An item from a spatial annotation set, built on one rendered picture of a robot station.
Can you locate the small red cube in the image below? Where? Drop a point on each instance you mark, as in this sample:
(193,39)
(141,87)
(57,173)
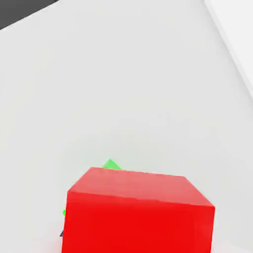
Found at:
(138,221)

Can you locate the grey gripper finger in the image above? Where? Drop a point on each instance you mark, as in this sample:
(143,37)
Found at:
(62,234)

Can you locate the small green cube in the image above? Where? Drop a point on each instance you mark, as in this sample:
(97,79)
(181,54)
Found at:
(111,164)

